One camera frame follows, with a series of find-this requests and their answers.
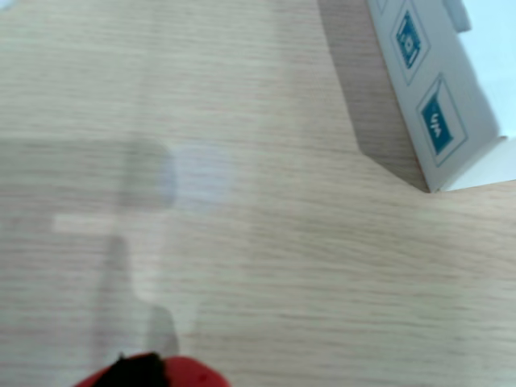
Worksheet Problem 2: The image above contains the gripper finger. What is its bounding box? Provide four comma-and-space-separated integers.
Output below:
78, 352, 231, 387

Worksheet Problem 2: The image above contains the white cardboard box plain lid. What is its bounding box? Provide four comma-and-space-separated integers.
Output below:
364, 0, 516, 194

